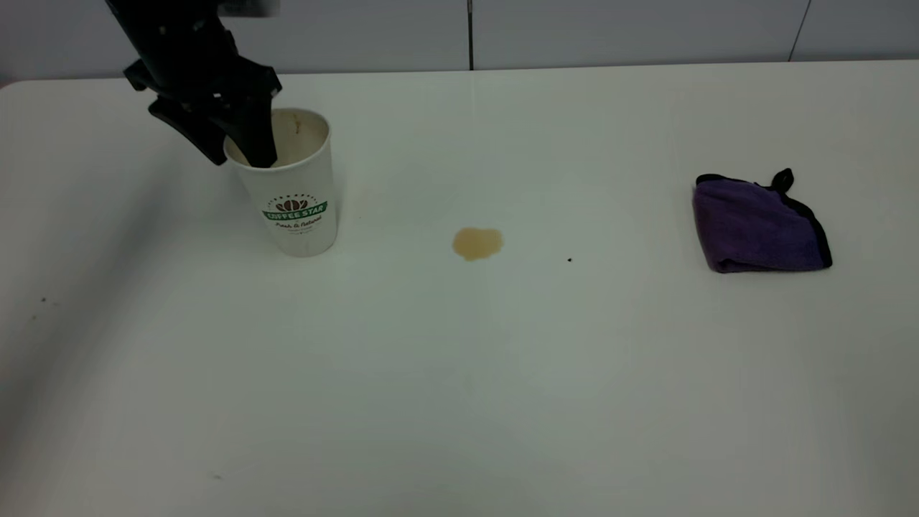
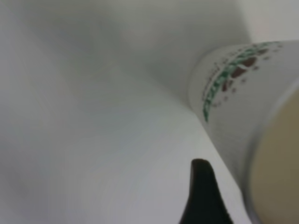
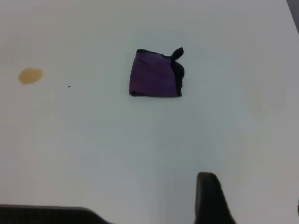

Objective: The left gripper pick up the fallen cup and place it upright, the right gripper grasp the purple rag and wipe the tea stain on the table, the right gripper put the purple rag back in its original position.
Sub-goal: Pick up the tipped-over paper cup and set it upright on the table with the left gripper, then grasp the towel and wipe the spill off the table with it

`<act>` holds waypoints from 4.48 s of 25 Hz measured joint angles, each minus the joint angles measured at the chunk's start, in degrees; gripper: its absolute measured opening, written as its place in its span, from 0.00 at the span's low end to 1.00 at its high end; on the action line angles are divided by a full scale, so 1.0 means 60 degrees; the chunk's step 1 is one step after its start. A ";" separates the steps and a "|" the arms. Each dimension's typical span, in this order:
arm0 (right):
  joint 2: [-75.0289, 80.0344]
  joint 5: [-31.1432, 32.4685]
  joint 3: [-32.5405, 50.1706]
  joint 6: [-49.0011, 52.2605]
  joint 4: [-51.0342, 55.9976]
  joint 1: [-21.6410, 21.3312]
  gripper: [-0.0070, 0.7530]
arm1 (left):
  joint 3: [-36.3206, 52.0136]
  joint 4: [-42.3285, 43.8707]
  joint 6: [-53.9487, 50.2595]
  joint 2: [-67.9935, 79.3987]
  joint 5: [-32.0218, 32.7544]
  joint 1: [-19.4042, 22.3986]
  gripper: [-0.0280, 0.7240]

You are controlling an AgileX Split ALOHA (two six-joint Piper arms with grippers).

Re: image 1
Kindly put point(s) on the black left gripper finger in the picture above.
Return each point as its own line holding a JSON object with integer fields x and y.
{"x": 190, "y": 129}
{"x": 257, "y": 140}

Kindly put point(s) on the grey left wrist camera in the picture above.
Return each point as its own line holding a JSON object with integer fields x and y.
{"x": 248, "y": 7}

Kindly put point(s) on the white paper coffee cup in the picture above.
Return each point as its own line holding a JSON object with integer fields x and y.
{"x": 301, "y": 230}

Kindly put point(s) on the brown coffee spill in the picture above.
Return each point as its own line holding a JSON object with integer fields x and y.
{"x": 477, "y": 244}

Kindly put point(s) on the purple cloth with black trim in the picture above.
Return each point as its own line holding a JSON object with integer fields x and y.
{"x": 757, "y": 230}

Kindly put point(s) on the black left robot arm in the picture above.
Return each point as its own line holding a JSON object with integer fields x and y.
{"x": 172, "y": 29}

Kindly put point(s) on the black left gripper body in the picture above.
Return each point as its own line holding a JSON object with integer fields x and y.
{"x": 208, "y": 82}

